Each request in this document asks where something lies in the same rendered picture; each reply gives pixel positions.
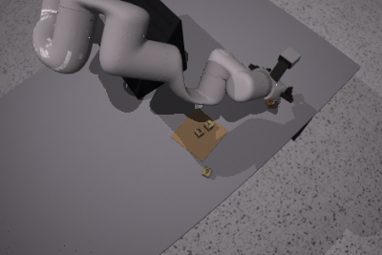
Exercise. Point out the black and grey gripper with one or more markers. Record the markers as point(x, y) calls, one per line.
point(279, 89)

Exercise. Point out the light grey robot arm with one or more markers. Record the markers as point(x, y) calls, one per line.
point(124, 51)

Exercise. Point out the tan letter block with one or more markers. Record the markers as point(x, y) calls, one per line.
point(206, 172)
point(208, 125)
point(269, 103)
point(199, 132)

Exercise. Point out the tan flat mat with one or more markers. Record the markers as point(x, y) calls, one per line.
point(199, 147)

